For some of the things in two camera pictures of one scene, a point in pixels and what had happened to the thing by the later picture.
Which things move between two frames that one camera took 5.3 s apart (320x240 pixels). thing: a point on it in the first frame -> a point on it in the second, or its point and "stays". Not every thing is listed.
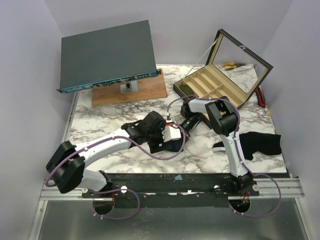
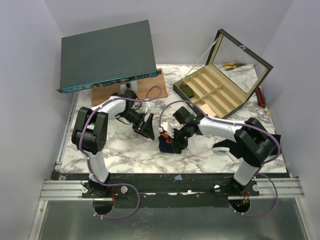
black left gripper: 155,147 -> 145,128
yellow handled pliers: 234,65 stays
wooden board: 147,88 stays
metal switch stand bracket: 129,86 stays
